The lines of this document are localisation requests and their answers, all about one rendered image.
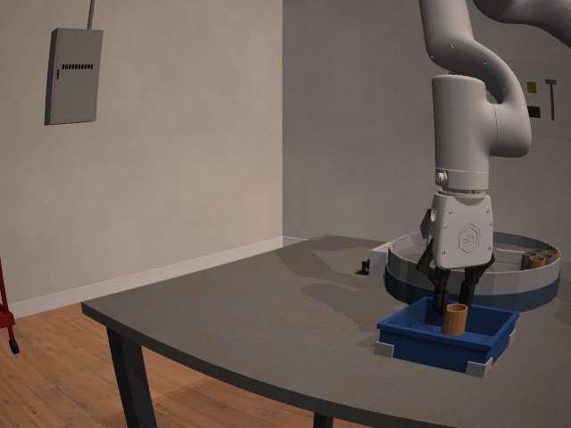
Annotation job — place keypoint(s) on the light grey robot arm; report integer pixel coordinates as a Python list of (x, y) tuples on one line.
[(467, 129)]

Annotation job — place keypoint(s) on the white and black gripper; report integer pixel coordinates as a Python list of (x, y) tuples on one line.
[(461, 237)]

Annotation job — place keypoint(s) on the blue plastic tray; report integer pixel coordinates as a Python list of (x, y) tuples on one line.
[(470, 353)]

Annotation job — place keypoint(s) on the bronze bushing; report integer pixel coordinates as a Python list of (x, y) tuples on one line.
[(554, 253), (454, 320), (536, 262)]

